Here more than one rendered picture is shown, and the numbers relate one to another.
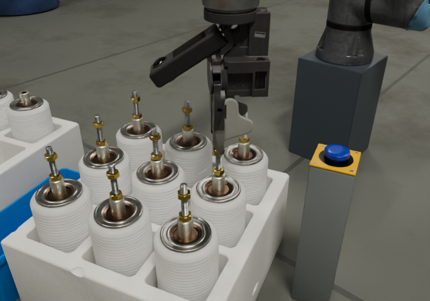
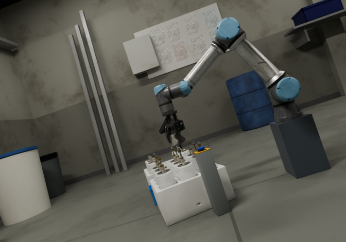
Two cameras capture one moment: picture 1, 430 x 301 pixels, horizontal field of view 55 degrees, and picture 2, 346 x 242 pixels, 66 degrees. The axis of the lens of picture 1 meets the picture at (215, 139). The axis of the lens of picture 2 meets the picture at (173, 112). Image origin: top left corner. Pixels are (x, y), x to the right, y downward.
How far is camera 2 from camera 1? 1.26 m
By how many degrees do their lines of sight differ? 61
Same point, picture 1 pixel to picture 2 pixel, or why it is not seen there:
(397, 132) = not seen: outside the picture
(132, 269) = not seen: hidden behind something
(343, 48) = (276, 115)
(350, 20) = (274, 102)
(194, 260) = (158, 176)
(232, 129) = (174, 142)
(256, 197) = not seen: hidden behind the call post
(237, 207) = (183, 168)
